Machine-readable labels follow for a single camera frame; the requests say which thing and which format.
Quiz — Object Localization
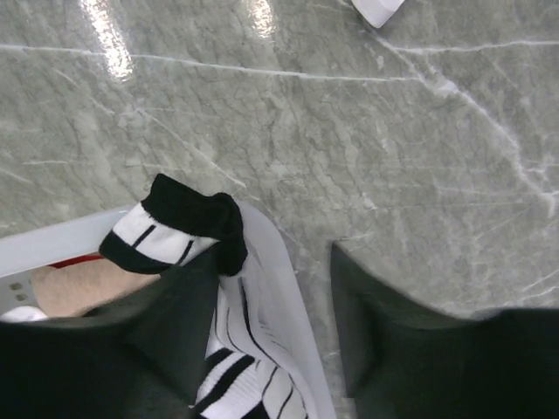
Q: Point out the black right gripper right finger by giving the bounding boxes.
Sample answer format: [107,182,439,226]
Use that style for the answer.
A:
[330,244,558,418]

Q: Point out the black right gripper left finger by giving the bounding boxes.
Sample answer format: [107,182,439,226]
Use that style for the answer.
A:
[1,251,219,418]

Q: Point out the beige cloth in basket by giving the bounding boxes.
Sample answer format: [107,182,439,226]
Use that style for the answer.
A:
[31,259,160,318]

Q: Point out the white sock black stripes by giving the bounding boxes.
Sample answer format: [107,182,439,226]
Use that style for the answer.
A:
[0,306,48,323]

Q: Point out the white plastic laundry basket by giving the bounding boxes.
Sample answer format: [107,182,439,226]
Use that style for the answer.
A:
[1,203,335,418]

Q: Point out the white metal drying rack stand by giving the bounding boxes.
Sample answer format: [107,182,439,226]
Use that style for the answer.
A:
[351,0,405,29]

